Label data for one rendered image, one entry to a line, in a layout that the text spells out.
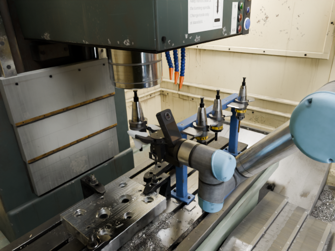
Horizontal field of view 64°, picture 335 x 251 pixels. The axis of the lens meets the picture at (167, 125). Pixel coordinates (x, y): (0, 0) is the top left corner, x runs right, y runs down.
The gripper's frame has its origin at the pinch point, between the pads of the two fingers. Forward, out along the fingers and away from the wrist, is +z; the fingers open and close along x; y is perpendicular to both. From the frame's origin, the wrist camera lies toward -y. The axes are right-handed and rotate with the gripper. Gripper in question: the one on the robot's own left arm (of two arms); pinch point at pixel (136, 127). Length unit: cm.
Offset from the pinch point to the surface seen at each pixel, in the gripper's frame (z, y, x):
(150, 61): -9.6, -23.6, -1.7
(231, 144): -7, 29, 58
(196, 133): -14.5, 3.6, 14.2
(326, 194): -50, 59, 88
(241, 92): -13, -1, 52
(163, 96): 77, 32, 101
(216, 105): -12.7, -1.5, 30.1
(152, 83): -9.6, -17.1, -1.3
